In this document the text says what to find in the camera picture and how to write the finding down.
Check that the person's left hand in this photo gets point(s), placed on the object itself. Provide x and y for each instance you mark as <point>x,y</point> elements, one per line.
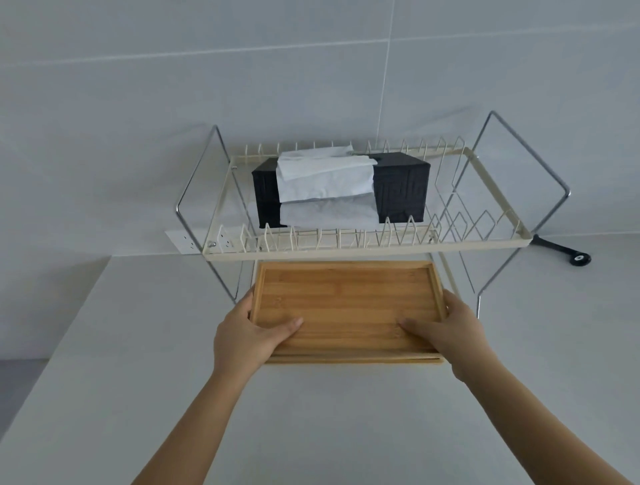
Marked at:
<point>242,339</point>

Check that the person's right hand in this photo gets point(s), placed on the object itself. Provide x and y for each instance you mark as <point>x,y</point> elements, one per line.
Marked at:
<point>460,335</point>

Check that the person's right thumb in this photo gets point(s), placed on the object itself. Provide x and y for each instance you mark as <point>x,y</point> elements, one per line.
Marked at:
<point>417,328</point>

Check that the person's left thumb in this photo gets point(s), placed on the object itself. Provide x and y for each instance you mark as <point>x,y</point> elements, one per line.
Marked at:
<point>285,330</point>

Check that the bamboo wooden tray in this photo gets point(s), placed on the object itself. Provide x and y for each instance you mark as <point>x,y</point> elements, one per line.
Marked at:
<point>347,305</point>

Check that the person's left forearm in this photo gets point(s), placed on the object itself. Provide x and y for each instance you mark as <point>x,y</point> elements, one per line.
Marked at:
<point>200,429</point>

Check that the person's right forearm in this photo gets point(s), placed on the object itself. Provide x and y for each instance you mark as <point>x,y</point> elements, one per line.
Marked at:
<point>530,424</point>

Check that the black tissue box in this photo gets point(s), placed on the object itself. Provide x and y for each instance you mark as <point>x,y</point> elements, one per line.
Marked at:
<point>400,187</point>

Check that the white tissue paper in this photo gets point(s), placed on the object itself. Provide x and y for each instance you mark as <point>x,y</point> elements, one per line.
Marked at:
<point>325,185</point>

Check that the white wall power socket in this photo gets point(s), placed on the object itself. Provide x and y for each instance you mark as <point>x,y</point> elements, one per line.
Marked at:
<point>187,241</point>

